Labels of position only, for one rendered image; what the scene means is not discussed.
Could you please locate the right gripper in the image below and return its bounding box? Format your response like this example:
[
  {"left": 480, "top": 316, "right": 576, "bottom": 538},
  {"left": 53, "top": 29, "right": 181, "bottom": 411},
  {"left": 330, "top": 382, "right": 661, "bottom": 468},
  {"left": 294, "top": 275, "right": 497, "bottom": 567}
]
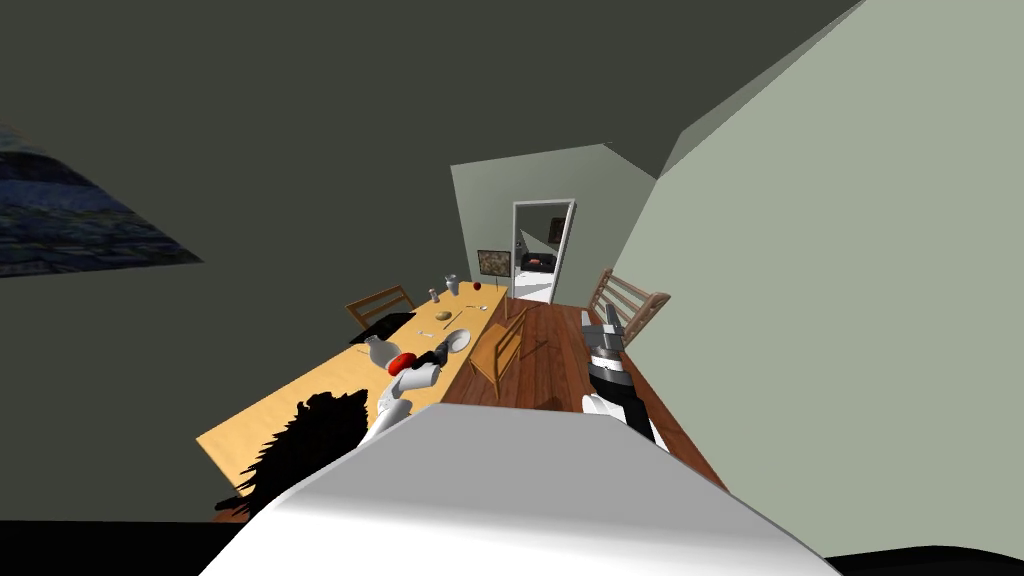
[{"left": 581, "top": 303, "right": 626, "bottom": 358}]

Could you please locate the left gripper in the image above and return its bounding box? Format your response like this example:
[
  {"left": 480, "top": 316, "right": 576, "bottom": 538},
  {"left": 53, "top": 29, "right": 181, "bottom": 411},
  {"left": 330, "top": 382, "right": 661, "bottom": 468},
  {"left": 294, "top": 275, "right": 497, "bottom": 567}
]
[{"left": 413, "top": 340, "right": 452, "bottom": 373}]

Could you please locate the wooden chair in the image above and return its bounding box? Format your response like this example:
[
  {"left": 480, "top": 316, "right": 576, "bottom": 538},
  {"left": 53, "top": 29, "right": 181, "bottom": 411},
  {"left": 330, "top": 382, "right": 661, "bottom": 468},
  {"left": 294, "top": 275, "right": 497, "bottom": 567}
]
[
  {"left": 586, "top": 267, "right": 673, "bottom": 350},
  {"left": 468, "top": 307, "right": 529, "bottom": 400},
  {"left": 345, "top": 283, "right": 417, "bottom": 330}
]

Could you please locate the white jug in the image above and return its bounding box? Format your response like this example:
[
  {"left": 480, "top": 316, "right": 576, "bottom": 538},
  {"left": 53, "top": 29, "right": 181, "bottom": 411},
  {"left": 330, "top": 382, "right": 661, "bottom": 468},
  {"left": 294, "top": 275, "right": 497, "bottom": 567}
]
[{"left": 363, "top": 335, "right": 404, "bottom": 370}]

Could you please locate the black placemat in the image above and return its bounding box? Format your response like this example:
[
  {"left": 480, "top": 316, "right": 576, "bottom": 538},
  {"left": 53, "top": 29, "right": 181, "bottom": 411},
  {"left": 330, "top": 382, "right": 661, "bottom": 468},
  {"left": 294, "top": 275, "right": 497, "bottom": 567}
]
[{"left": 349, "top": 311, "right": 418, "bottom": 346}]

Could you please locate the light wooden dining table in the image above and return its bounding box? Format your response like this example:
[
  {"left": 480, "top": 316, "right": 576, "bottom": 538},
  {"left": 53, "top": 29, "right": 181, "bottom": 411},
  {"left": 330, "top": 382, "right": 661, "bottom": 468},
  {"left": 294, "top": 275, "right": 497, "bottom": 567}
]
[{"left": 195, "top": 279, "right": 510, "bottom": 499}]

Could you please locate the black leafy plant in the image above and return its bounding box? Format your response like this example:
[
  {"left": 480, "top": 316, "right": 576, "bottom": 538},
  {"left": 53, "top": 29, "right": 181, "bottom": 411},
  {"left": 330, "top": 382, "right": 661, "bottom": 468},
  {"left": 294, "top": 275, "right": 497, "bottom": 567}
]
[{"left": 213, "top": 388, "right": 371, "bottom": 520}]

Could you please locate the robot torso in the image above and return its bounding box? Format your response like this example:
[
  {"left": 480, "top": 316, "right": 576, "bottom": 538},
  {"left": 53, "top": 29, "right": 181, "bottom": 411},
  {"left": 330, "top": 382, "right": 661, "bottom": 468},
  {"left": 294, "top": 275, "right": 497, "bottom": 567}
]
[{"left": 198, "top": 402, "right": 843, "bottom": 576}]

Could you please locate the large dark blue painting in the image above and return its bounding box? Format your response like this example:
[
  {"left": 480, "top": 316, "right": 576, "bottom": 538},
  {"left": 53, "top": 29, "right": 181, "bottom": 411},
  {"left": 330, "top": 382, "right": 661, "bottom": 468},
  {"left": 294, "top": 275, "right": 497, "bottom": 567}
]
[{"left": 0, "top": 126, "right": 205, "bottom": 279}]

